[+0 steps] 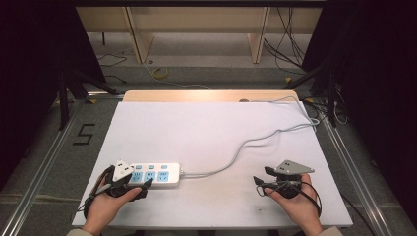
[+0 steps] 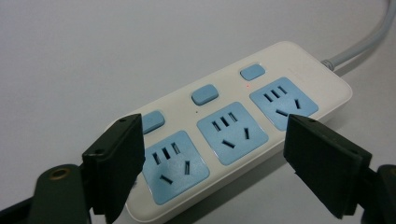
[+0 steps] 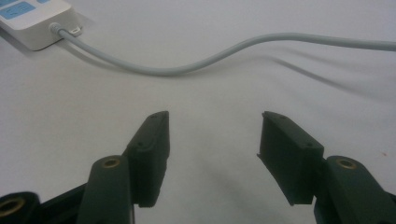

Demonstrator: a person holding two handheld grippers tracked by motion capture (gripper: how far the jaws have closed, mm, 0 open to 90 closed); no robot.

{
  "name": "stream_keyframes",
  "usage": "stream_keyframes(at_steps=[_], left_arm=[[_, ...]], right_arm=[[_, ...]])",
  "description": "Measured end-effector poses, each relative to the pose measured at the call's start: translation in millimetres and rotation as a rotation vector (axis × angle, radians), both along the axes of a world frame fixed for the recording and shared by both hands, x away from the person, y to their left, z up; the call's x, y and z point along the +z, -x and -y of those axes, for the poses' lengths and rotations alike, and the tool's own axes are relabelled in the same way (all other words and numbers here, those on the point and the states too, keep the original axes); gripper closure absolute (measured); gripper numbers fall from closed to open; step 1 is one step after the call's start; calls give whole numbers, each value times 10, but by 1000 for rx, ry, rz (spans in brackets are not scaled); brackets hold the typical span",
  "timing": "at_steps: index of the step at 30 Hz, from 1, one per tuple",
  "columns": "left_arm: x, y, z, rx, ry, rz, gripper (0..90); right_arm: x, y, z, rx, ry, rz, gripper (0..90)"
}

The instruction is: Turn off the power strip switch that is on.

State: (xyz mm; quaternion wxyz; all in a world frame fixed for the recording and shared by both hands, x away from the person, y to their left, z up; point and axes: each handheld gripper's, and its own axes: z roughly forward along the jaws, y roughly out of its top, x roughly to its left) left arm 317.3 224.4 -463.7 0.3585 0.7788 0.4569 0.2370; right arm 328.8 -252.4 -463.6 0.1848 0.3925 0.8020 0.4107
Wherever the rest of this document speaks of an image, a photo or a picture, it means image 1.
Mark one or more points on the white power strip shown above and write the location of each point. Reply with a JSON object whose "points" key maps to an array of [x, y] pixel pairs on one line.
{"points": [[155, 174]]}

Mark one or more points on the aluminium floor rail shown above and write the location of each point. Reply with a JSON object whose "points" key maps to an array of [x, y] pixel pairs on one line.
{"points": [[37, 170], [355, 177]]}

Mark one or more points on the black tripod stand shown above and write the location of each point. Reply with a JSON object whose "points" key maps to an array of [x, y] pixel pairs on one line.
{"points": [[70, 88], [323, 88]]}

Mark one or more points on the yellow tape roll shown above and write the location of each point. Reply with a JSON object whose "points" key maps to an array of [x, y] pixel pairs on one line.
{"points": [[160, 72]]}

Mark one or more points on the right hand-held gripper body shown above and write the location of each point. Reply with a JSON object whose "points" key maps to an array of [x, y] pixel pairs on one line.
{"points": [[288, 177]]}

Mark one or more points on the person's right hand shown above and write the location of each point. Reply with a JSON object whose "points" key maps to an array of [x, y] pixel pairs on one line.
{"points": [[300, 205]]}

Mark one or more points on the white table mat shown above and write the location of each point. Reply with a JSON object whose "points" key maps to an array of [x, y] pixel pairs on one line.
{"points": [[209, 147]]}

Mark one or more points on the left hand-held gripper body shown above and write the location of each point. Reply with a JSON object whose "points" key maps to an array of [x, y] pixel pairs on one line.
{"points": [[122, 173]]}

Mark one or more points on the person's left hand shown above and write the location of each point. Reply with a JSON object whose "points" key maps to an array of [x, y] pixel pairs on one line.
{"points": [[106, 206]]}

